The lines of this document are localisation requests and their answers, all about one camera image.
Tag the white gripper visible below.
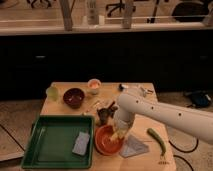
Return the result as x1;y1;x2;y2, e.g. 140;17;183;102
114;110;135;138

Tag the yellow banana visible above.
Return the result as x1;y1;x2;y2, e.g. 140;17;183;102
110;132;119;141

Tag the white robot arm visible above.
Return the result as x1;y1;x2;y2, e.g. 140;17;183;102
114;92;213;145

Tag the red bowl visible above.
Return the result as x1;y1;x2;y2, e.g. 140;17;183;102
94;125;124;156

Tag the dark maroon bowl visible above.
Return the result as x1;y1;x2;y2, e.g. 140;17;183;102
63;88;85;109

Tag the dark metal pot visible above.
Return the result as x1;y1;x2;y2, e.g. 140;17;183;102
97;104;118;126

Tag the grey folded cloth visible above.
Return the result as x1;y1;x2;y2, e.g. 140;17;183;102
120;135;149;158

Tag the small black white object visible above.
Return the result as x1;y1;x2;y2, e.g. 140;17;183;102
118;84;128;91

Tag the white cup orange inside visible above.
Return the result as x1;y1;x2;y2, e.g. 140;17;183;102
87;79;101;95

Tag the grey sponge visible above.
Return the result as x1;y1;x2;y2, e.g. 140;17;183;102
72;132;90;155

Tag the small fork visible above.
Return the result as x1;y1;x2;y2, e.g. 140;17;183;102
158;156;169;165

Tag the green plastic tray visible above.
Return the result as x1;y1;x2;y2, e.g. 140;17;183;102
21;115;94;169

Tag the light green cup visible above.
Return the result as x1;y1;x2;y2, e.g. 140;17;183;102
46;86;59;101

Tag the dark bag on floor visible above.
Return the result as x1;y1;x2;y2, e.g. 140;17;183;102
184;91;212;108

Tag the black cable on floor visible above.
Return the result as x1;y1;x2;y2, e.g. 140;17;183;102
167;135;200;171

